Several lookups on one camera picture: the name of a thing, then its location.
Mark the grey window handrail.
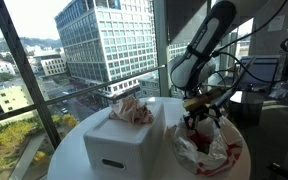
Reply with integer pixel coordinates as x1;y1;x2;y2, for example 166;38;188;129
0;64;167;127

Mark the white paper sheet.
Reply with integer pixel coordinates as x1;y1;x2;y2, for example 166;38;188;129
268;14;287;33

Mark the pink cloth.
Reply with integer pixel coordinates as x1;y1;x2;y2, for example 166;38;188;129
108;95;155;126

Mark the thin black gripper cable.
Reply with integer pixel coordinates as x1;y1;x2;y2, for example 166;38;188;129
212;0;288;58

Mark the wooden frame dark lounge chair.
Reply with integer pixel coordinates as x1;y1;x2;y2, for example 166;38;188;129
213;55;282;111

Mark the dark window frame post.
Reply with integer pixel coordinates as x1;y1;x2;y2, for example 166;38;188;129
0;0;62;150
152;0;172;98

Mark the white red plastic bag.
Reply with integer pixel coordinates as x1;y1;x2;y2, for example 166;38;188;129
168;113;244;177

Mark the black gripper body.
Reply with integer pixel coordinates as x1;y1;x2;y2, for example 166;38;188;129
185;104;222;124

